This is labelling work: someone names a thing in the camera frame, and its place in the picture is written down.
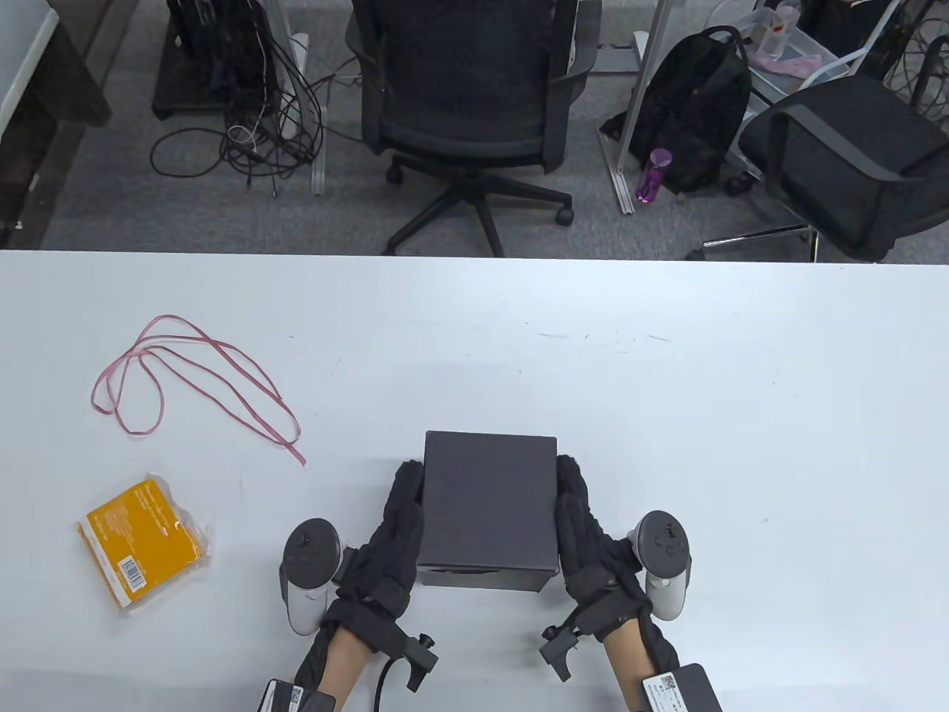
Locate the person's right hand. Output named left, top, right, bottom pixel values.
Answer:
left=555, top=454, right=653, bottom=639

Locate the person's left hand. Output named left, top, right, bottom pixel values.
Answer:
left=320, top=460, right=425, bottom=653

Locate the black cardboard box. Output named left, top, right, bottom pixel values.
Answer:
left=417, top=430, right=561, bottom=573

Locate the pink bow ribbon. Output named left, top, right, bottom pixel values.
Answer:
left=91, top=314, right=307, bottom=467

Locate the yellow packet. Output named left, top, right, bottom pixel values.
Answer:
left=74, top=473, right=216, bottom=613

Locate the person's left forearm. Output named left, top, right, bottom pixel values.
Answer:
left=293, top=627, right=379, bottom=712

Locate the person's right forearm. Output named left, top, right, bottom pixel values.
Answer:
left=601, top=619, right=683, bottom=712

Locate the grey left hand controller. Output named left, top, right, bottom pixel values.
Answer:
left=280, top=518, right=349, bottom=637

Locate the grey hand controller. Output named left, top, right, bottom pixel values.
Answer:
left=629, top=510, right=692, bottom=622
left=280, top=518, right=349, bottom=637

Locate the grey right hand controller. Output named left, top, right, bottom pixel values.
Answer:
left=629, top=510, right=692, bottom=622

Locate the black left wrist pack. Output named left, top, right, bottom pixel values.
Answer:
left=258, top=677, right=336, bottom=712

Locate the black wrist pack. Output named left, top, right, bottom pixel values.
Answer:
left=641, top=664, right=724, bottom=712
left=258, top=677, right=336, bottom=712

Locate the black right wrist pack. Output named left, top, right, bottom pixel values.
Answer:
left=641, top=664, right=724, bottom=712

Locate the purple water bottle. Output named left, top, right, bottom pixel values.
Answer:
left=635, top=147, right=674, bottom=205

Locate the black backpack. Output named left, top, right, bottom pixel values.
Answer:
left=599, top=24, right=753, bottom=195

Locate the black chair with grey armrest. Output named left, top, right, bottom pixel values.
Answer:
left=686, top=74, right=949, bottom=263

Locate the black mesh office chair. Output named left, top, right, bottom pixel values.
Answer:
left=346, top=0, right=603, bottom=258

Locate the white power strip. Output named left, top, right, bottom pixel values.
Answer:
left=282, top=33, right=309, bottom=138

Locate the pink cloth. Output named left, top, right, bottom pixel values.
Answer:
left=756, top=48, right=825, bottom=76

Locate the black computer tower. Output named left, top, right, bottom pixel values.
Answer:
left=167, top=0, right=279, bottom=112

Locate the clear plastic bin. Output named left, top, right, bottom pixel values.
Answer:
left=749, top=0, right=850, bottom=82

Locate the clear spray bottle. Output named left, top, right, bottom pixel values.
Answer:
left=770, top=0, right=803, bottom=59

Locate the white desk with dark sides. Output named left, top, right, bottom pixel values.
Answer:
left=0, top=0, right=138, bottom=249

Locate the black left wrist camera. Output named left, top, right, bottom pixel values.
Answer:
left=356, top=608, right=438, bottom=692

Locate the tangle of black cables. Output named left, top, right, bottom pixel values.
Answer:
left=882, top=0, right=949, bottom=123
left=150, top=22, right=327, bottom=197

